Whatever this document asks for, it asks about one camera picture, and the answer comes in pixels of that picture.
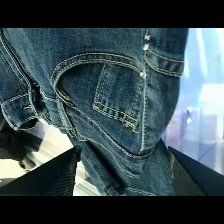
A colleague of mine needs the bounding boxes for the blue jeans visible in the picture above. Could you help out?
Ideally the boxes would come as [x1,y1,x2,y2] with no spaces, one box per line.
[0,28,190,197]

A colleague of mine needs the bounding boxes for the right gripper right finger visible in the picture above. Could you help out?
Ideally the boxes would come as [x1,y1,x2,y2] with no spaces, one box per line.
[167,146,224,197]

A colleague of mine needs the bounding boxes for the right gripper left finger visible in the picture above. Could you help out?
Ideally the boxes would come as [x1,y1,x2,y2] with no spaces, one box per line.
[0,145,82,197]

